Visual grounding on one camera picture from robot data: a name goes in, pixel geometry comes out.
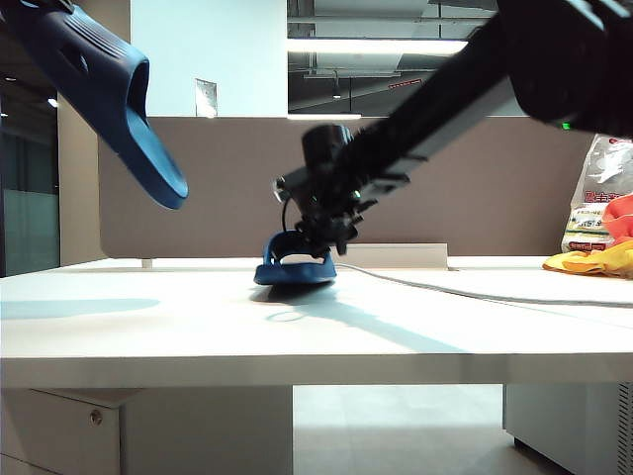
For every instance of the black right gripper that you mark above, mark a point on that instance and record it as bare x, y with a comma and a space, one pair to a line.
331, 213

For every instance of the blue rubber slipper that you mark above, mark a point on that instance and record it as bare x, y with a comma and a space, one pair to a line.
109, 99
297, 274

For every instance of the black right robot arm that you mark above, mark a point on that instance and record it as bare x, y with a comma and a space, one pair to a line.
470, 99

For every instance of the short strip light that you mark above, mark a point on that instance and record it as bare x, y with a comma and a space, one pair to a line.
324, 117

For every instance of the long linear ceiling light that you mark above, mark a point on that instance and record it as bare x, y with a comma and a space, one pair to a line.
376, 46

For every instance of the white drawer cabinet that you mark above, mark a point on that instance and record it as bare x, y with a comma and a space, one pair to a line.
198, 435

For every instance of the yellow cloth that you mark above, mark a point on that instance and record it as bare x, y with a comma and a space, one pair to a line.
588, 264

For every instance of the printed plastic bag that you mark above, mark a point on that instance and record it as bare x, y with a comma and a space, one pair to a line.
588, 198

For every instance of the round drawer lock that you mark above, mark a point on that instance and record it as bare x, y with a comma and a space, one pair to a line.
96, 417

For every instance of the white cabinet with vent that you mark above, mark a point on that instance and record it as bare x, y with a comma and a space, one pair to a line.
559, 425

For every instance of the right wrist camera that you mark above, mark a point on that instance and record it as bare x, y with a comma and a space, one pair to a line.
287, 185

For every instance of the white partition bracket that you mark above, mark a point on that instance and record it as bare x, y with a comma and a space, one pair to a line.
147, 262

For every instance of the metal wall plate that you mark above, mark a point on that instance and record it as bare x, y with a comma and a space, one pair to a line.
206, 98

